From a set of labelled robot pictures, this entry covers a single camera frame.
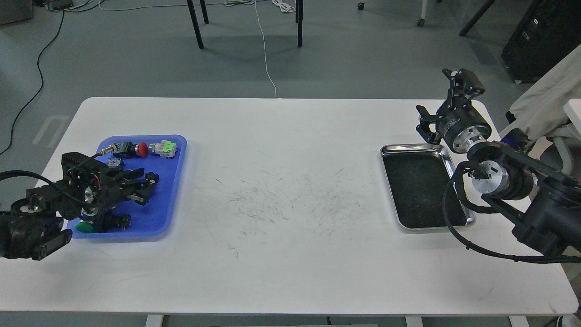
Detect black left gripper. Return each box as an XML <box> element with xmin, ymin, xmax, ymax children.
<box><xmin>54</xmin><ymin>152</ymin><xmax>159</xmax><ymax>223</ymax></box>

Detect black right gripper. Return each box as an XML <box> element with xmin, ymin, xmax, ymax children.
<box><xmin>415</xmin><ymin>69</ymin><xmax>492</xmax><ymax>154</ymax></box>

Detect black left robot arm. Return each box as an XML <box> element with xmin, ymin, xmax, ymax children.
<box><xmin>0</xmin><ymin>152</ymin><xmax>159</xmax><ymax>261</ymax></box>

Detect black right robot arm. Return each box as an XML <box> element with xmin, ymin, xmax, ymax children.
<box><xmin>416</xmin><ymin>69</ymin><xmax>580</xmax><ymax>264</ymax></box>

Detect blue plastic tray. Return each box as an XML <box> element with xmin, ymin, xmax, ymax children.
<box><xmin>67</xmin><ymin>134</ymin><xmax>187</xmax><ymax>243</ymax></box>

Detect silver metal tray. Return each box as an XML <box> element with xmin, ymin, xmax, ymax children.
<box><xmin>380</xmin><ymin>144</ymin><xmax>456</xmax><ymax>234</ymax></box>

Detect beige fabric cover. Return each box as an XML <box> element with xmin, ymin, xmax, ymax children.
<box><xmin>501</xmin><ymin>53</ymin><xmax>581</xmax><ymax>139</ymax></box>

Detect black equipment case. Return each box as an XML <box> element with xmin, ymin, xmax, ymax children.
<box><xmin>501</xmin><ymin>0</ymin><xmax>581</xmax><ymax>84</ymax></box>

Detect black chair legs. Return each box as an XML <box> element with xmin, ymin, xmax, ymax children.
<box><xmin>186</xmin><ymin>0</ymin><xmax>304</xmax><ymax>50</ymax></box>

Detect yellow push button switch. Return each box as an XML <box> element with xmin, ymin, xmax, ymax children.
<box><xmin>106</xmin><ymin>158</ymin><xmax>125</xmax><ymax>171</ymax></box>

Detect red push button switch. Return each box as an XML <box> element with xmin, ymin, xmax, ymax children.
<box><xmin>112</xmin><ymin>142</ymin><xmax>149</xmax><ymax>159</ymax></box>

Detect green and white switch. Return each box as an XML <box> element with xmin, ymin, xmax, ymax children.
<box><xmin>148</xmin><ymin>139</ymin><xmax>177</xmax><ymax>159</ymax></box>

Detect black switch block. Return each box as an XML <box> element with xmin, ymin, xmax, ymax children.
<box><xmin>95</xmin><ymin>213</ymin><xmax>131</xmax><ymax>233</ymax></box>

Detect green push button switch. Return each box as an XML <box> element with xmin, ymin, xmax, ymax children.
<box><xmin>74</xmin><ymin>221</ymin><xmax>96</xmax><ymax>233</ymax></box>

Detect black floor cable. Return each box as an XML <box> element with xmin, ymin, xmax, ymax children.
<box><xmin>0</xmin><ymin>0</ymin><xmax>75</xmax><ymax>156</ymax></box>

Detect white floor cable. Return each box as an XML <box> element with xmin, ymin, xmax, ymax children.
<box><xmin>98</xmin><ymin>0</ymin><xmax>296</xmax><ymax>99</ymax></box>

